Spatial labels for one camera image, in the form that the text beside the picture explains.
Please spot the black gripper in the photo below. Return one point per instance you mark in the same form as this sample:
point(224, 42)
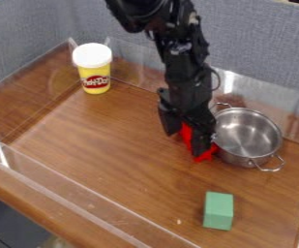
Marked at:
point(183, 101)

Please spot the red rectangular block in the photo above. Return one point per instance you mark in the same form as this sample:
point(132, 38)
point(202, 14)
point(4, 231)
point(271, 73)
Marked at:
point(206, 155)

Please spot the small stainless steel pot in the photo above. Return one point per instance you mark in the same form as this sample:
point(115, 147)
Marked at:
point(248, 139)

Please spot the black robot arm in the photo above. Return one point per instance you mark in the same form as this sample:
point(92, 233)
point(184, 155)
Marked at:
point(171, 23)

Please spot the clear acrylic table barrier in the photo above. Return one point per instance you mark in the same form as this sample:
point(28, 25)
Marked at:
point(90, 169)

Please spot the green foam block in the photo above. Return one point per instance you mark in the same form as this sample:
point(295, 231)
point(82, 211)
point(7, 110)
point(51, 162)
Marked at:
point(218, 211)

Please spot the yellow Play-Doh container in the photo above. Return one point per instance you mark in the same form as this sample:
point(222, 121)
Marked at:
point(92, 58)

